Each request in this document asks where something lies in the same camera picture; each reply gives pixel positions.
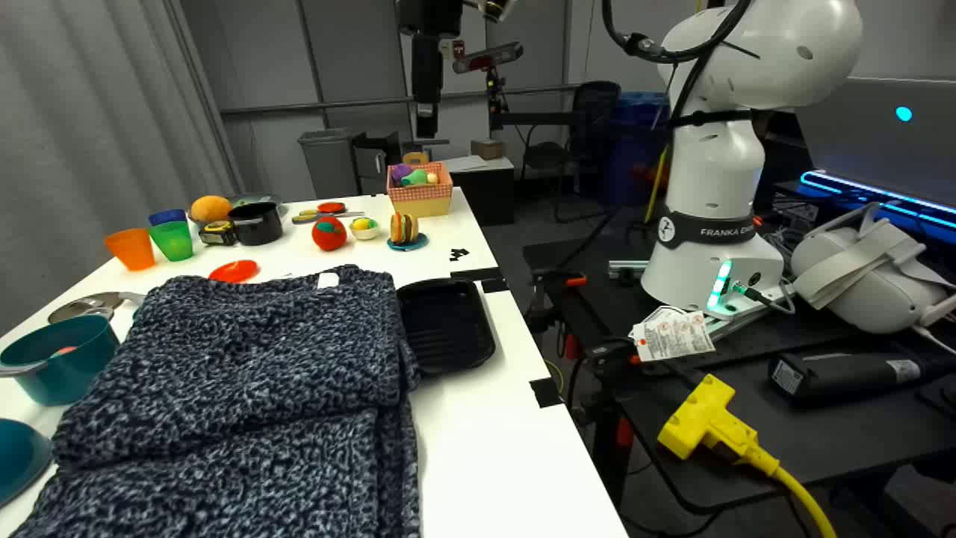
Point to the pink wooden toy box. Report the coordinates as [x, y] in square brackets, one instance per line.
[419, 198]

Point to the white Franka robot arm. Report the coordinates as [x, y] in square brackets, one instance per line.
[718, 168]

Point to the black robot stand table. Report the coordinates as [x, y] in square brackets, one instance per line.
[845, 436]

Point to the red toy plate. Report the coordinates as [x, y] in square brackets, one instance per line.
[233, 269]

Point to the small red toy food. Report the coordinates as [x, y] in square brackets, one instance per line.
[331, 207]

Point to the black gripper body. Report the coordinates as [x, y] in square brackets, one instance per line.
[430, 15]

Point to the black storage box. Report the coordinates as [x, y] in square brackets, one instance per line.
[378, 166]

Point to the black ridged plastic tray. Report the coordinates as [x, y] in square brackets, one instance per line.
[443, 324]

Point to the black table bracket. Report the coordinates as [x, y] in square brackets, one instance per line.
[545, 388]
[493, 282]

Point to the silver round lid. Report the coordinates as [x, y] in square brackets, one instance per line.
[91, 302]

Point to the white VR headset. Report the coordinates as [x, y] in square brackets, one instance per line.
[866, 285]

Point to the red toy fruit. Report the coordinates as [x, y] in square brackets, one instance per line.
[328, 233]

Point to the white power strip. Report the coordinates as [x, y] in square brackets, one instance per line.
[741, 302]

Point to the beige toy food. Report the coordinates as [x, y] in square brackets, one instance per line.
[306, 215]

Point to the teal toy pot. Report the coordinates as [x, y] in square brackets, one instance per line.
[59, 361]

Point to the toy burger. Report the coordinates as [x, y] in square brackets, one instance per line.
[400, 227]

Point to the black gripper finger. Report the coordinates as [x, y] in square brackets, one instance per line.
[421, 89]
[433, 89]

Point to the grey storage box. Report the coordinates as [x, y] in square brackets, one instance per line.
[328, 166]

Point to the orange plastic cup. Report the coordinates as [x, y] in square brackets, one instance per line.
[131, 249]

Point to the black toy pot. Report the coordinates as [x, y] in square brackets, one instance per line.
[257, 224]

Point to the purple toy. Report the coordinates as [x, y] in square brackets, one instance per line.
[400, 173]

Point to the small teal toy plate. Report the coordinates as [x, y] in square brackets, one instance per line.
[419, 242]

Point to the grey laptop with blue glow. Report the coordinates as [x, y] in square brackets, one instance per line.
[866, 139]

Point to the white packet with red print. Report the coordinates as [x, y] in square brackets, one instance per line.
[673, 331]

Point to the black handheld device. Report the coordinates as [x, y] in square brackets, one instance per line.
[845, 375]

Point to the small dark toy cup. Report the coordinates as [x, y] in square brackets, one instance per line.
[216, 233]

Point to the green plastic cup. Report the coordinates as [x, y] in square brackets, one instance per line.
[170, 240]

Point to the dark blue speckled fleece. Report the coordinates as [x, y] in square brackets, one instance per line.
[228, 399]

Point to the orange toy fruit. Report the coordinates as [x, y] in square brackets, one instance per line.
[210, 207]

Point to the camera on black stand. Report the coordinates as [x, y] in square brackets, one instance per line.
[488, 55]

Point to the blue plastic cup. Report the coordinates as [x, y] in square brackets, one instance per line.
[164, 215]

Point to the blue bin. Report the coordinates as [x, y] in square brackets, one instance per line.
[640, 143]

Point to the green toy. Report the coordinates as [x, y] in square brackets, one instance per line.
[415, 177]

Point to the grey curtain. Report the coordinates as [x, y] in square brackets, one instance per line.
[79, 119]

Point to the small black clip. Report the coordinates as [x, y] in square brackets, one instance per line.
[457, 252]

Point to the black cabinet with white top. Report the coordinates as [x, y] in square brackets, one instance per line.
[482, 189]

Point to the yellow green toy food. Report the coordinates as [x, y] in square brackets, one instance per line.
[364, 227]

